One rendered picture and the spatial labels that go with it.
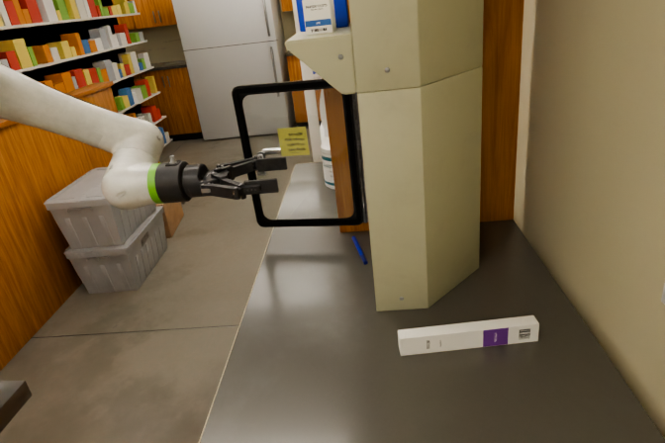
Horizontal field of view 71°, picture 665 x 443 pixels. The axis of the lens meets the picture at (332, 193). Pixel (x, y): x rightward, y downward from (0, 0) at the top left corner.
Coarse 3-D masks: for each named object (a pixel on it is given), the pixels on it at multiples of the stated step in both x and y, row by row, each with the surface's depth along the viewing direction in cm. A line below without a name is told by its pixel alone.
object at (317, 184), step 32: (256, 96) 116; (288, 96) 115; (320, 96) 113; (256, 128) 120; (288, 128) 118; (320, 128) 117; (288, 160) 122; (320, 160) 120; (288, 192) 126; (320, 192) 124
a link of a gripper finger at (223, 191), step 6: (204, 186) 97; (210, 186) 97; (216, 186) 96; (222, 186) 96; (228, 186) 96; (234, 186) 95; (210, 192) 98; (216, 192) 97; (222, 192) 96; (228, 192) 95; (228, 198) 96; (234, 198) 95
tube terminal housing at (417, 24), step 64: (384, 0) 75; (448, 0) 80; (384, 64) 79; (448, 64) 84; (384, 128) 83; (448, 128) 89; (384, 192) 88; (448, 192) 94; (384, 256) 94; (448, 256) 100
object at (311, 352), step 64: (320, 256) 123; (512, 256) 113; (256, 320) 101; (320, 320) 99; (384, 320) 97; (448, 320) 94; (576, 320) 90; (256, 384) 84; (320, 384) 83; (384, 384) 81; (448, 384) 80; (512, 384) 78; (576, 384) 77
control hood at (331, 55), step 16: (304, 32) 94; (336, 32) 84; (288, 48) 79; (304, 48) 78; (320, 48) 78; (336, 48) 78; (352, 48) 78; (320, 64) 79; (336, 64) 79; (352, 64) 79; (336, 80) 80; (352, 80) 80
